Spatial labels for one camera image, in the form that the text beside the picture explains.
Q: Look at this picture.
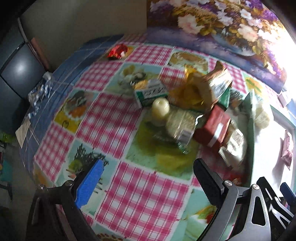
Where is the red foil candy packet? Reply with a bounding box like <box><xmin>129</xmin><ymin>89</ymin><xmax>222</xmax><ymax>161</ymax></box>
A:
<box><xmin>107</xmin><ymin>44</ymin><xmax>129</xmax><ymax>60</ymax></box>

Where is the purple snack packet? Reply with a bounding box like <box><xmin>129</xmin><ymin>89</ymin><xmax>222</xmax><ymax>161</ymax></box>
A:
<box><xmin>280</xmin><ymin>130</ymin><xmax>293</xmax><ymax>170</ymax></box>

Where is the round bun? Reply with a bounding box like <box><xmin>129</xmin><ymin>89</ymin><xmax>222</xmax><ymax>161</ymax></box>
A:
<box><xmin>165</xmin><ymin>108</ymin><xmax>203</xmax><ymax>146</ymax></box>

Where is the white tray with green rim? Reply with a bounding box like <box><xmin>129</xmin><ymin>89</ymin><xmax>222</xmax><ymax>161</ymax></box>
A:
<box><xmin>242</xmin><ymin>91</ymin><xmax>295</xmax><ymax>197</ymax></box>

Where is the red box-shaped snack packet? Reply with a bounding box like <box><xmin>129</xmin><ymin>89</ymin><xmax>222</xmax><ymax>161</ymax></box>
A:
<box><xmin>193</xmin><ymin>105</ymin><xmax>231</xmax><ymax>152</ymax></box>

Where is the cream jelly cup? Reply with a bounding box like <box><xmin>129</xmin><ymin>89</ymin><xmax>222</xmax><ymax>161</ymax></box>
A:
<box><xmin>152</xmin><ymin>97</ymin><xmax>170</xmax><ymax>121</ymax></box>

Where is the yellow soft bread packet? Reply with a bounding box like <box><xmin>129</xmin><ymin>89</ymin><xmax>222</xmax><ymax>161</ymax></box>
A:
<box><xmin>168</xmin><ymin>65</ymin><xmax>217</xmax><ymax>113</ymax></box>

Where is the pink checkered tablecloth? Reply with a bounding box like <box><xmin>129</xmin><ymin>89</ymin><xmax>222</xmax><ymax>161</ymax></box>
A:
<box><xmin>32</xmin><ymin>34</ymin><xmax>260</xmax><ymax>241</ymax></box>

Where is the white paper sheet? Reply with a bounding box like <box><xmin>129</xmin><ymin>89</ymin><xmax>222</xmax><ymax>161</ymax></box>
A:
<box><xmin>15</xmin><ymin>117</ymin><xmax>31</xmax><ymax>148</ymax></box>

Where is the green white cracker packet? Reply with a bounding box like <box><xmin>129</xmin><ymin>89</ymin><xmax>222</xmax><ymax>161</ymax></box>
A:
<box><xmin>133</xmin><ymin>79</ymin><xmax>168</xmax><ymax>108</ymax></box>

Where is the floral painting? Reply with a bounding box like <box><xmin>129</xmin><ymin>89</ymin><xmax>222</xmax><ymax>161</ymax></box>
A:
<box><xmin>147</xmin><ymin>0</ymin><xmax>295</xmax><ymax>92</ymax></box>

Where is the dark television screen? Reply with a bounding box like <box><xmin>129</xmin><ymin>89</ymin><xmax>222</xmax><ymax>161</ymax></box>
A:
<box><xmin>0</xmin><ymin>22</ymin><xmax>45</xmax><ymax>135</ymax></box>

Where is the crumpled blue white wrapper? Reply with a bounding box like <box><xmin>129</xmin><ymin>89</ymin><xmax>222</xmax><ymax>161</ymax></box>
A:
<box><xmin>28</xmin><ymin>72</ymin><xmax>54</xmax><ymax>113</ymax></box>

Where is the orange barcode bread packet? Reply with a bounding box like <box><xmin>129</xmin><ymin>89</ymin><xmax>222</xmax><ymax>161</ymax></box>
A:
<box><xmin>200</xmin><ymin>61</ymin><xmax>233</xmax><ymax>102</ymax></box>

